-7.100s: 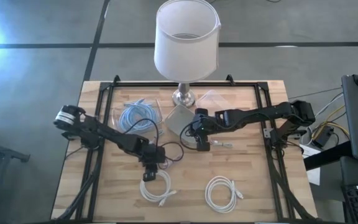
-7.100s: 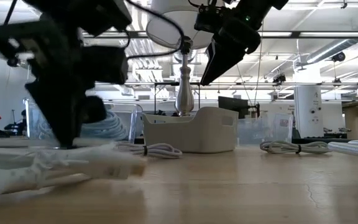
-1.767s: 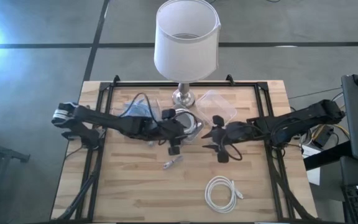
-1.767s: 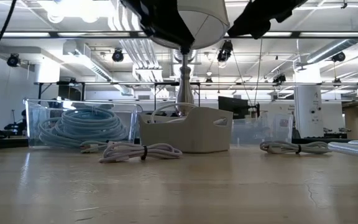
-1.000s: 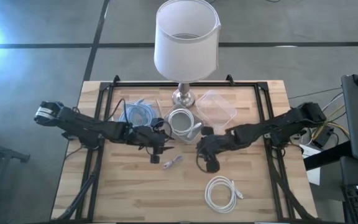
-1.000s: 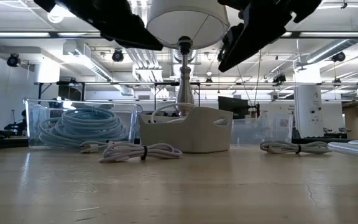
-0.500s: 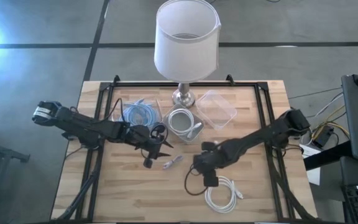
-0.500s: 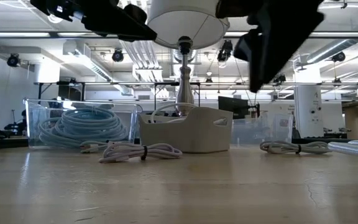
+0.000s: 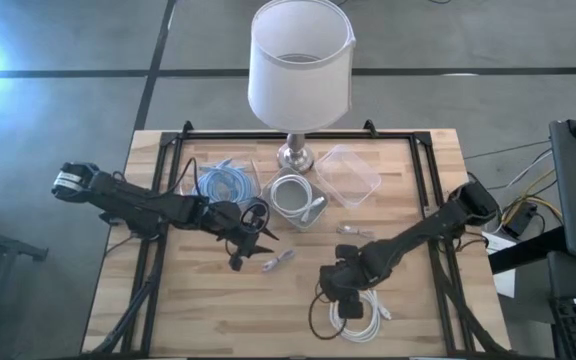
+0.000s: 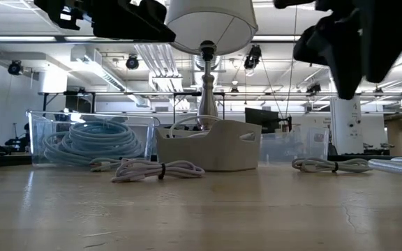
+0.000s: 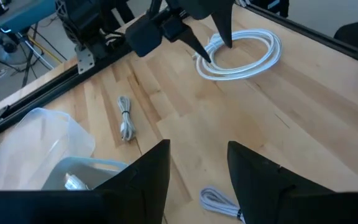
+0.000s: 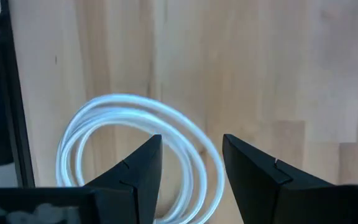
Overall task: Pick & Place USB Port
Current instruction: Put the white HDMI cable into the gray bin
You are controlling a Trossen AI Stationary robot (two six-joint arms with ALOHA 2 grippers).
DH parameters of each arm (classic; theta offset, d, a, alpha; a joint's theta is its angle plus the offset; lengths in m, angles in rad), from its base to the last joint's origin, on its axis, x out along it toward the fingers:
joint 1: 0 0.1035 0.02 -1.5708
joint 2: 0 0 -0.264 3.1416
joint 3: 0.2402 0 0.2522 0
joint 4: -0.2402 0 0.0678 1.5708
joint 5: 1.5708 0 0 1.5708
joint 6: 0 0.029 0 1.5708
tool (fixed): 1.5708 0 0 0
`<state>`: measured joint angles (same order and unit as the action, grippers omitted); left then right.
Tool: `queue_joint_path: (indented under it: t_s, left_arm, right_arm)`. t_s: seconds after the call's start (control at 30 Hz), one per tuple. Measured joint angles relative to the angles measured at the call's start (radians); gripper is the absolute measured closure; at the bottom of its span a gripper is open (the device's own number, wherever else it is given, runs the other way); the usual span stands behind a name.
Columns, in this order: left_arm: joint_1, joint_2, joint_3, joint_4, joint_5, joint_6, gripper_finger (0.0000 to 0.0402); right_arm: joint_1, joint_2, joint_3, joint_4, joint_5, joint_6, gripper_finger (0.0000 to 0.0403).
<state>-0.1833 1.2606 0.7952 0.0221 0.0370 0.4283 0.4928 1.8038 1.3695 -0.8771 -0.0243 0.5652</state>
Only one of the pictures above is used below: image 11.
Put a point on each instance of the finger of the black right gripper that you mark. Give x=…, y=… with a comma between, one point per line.
x=225, y=25
x=182, y=32

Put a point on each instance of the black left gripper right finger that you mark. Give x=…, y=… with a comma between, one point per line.
x=291, y=202

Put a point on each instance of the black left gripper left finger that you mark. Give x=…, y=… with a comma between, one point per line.
x=73, y=208

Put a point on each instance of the grey plastic bin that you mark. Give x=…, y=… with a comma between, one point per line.
x=82, y=168

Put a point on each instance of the frosted translucent plastic bin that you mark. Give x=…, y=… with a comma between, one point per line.
x=26, y=149

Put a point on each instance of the black tripod stand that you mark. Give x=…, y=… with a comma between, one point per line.
x=30, y=62

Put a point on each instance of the teal plastic panel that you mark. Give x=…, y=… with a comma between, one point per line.
x=20, y=12

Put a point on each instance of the black side desk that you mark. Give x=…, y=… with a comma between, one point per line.
x=353, y=37

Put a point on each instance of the silver mounting bracket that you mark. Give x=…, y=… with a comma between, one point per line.
x=84, y=60

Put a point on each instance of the black aluminium table frame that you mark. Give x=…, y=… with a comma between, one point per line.
x=322, y=39

